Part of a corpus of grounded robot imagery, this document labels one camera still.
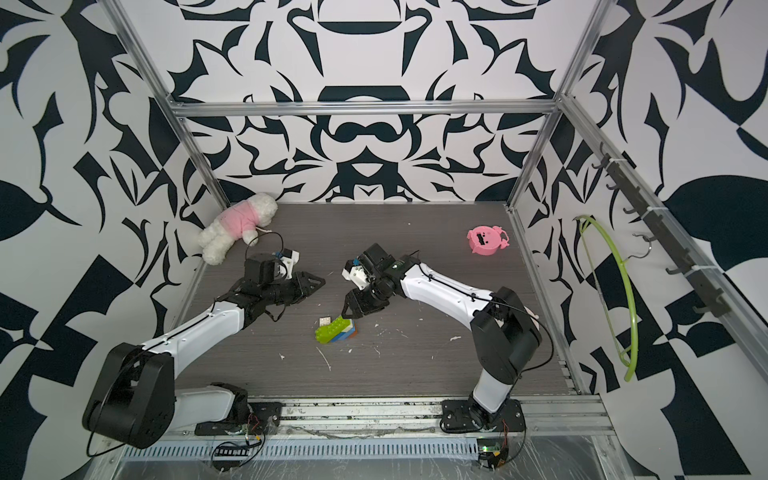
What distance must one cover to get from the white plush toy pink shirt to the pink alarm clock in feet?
2.36

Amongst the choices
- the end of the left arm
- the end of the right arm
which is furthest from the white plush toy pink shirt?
the end of the right arm

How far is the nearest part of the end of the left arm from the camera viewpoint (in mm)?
646

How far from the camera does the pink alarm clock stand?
3.49ft

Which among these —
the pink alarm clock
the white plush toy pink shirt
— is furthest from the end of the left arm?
the pink alarm clock

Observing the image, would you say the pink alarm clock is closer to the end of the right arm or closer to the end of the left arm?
the end of the right arm

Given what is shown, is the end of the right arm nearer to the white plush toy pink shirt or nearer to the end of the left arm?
the end of the left arm

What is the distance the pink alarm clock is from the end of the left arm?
59cm

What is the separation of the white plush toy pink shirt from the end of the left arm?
0.37 m

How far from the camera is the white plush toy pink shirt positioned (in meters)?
1.04

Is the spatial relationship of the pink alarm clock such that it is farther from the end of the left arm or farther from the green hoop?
the end of the left arm

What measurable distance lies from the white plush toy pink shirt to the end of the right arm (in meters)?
0.51
